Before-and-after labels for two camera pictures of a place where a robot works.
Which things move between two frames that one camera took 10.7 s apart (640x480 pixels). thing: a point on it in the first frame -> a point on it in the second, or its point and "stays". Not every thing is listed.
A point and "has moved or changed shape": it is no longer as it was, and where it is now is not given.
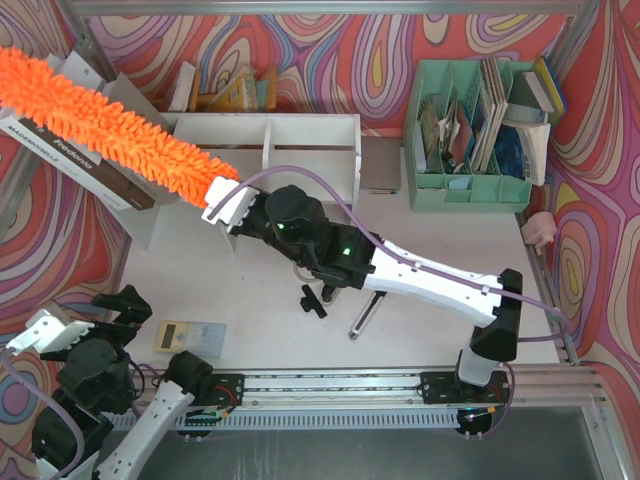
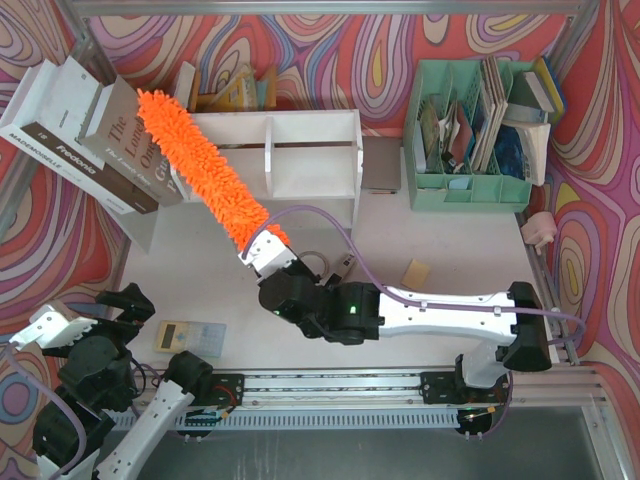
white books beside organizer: (522, 140) stays
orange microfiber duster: (108, 128) has moved or changed shape
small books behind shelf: (241, 94) stays
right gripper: (245, 223) -> (298, 268)
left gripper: (107, 329) stays
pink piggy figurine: (538, 229) stays
